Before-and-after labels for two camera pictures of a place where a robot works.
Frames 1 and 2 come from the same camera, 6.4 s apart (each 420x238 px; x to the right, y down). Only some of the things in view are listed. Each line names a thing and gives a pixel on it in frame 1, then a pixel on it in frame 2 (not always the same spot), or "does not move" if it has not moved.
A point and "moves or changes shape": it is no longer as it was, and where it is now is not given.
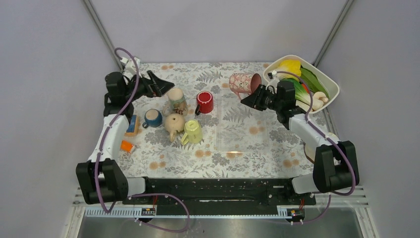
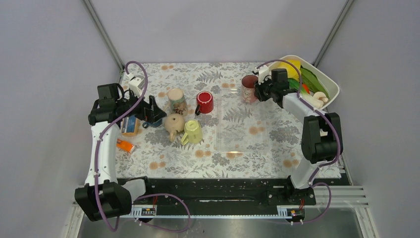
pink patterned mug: (242, 83) moves or changes shape
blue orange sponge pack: (133, 128) does not move
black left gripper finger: (160, 87) to (152, 112)
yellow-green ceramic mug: (193, 132) does not move
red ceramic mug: (204, 102) does not move
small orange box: (126, 146) does not move
